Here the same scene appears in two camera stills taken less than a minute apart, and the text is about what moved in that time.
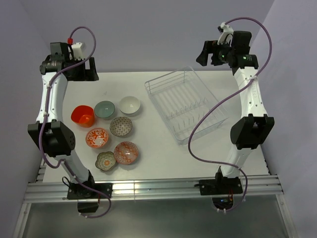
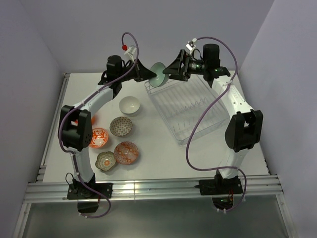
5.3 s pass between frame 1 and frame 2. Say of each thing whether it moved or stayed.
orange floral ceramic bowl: stayed
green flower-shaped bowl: stayed
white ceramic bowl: stayed
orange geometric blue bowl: stayed
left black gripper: moved
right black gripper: moved
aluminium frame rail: stayed
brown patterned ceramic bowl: stayed
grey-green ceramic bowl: moved
